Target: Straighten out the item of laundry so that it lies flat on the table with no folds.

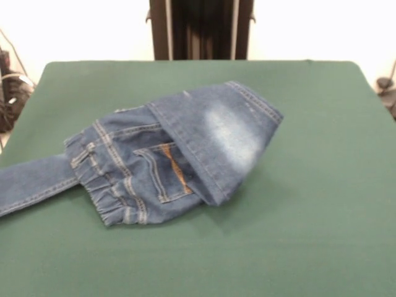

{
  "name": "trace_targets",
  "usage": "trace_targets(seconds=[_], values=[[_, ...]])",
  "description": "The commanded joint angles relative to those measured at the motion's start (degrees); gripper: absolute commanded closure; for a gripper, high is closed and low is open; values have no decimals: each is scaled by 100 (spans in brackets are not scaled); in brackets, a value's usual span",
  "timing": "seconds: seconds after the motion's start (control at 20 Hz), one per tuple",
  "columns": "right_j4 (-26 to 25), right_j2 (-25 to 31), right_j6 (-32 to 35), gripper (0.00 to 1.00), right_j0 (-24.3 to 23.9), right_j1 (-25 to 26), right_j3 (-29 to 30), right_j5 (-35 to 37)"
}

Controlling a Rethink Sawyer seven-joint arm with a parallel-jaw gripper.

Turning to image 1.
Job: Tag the blue denim jeans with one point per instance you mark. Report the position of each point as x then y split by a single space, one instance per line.
139 161

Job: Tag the dark green table cloth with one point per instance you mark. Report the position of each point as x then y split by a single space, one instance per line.
278 216

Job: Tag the black power adapter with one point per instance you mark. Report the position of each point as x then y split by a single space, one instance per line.
383 83

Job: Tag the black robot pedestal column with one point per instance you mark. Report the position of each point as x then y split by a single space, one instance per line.
201 31

